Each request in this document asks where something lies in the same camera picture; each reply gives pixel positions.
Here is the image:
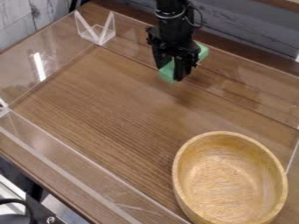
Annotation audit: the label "black metal mount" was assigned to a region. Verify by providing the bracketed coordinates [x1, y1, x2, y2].
[0, 157, 82, 224]

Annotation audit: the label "brown wooden bowl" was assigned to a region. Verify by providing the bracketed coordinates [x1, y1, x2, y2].
[172, 131, 288, 224]

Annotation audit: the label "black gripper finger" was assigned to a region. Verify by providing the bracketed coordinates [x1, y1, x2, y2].
[173, 56, 198, 81]
[152, 46, 172, 68]

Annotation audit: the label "black cable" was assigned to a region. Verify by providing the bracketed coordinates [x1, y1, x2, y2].
[0, 196, 42, 224]

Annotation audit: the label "clear acrylic corner bracket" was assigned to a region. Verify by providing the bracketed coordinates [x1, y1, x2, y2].
[73, 11, 116, 46]

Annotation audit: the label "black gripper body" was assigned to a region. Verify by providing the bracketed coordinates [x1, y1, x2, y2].
[145, 14, 200, 57]

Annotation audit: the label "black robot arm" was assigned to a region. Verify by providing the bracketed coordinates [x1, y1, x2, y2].
[145, 0, 201, 81]

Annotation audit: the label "green rectangular block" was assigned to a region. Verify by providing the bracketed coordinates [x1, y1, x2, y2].
[158, 42, 209, 83]

